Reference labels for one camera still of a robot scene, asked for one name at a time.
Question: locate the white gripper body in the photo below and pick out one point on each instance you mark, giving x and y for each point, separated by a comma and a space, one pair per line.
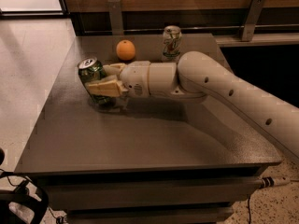
135, 77

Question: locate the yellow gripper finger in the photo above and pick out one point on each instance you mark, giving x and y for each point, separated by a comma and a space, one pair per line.
114, 69
111, 88

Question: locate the green soda can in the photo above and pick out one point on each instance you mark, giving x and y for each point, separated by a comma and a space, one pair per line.
90, 69

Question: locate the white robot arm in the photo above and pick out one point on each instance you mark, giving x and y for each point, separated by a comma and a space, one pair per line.
195, 75

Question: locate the white 7up can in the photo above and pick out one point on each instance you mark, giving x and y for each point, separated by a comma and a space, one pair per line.
171, 43

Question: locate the orange fruit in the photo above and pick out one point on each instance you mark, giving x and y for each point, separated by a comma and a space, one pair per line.
125, 50

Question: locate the grey drawer cabinet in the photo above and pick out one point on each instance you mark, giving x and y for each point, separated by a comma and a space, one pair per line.
142, 160

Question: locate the black white marker pen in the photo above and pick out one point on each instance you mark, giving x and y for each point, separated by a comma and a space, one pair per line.
268, 182

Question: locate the left metal bracket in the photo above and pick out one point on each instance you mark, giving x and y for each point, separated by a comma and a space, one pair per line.
115, 15

